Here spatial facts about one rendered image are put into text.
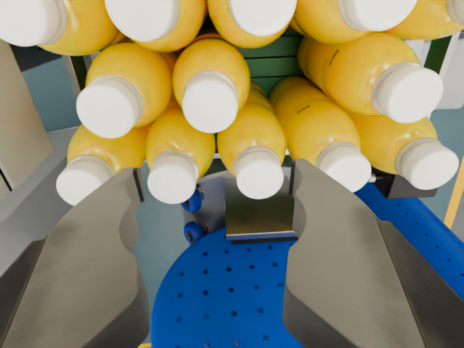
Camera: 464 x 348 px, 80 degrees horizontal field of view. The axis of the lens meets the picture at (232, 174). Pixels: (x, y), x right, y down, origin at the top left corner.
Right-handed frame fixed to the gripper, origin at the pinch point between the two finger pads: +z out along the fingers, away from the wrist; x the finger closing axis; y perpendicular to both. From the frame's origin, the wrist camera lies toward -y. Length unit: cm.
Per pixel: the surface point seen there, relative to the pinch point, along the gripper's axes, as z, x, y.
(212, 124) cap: 8.4, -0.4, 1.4
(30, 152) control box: 15.0, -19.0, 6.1
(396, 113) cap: 8.4, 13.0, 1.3
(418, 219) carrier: 47, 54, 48
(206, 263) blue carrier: 15.3, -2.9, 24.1
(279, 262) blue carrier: 14.7, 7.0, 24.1
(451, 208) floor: 119, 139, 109
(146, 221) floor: 118, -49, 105
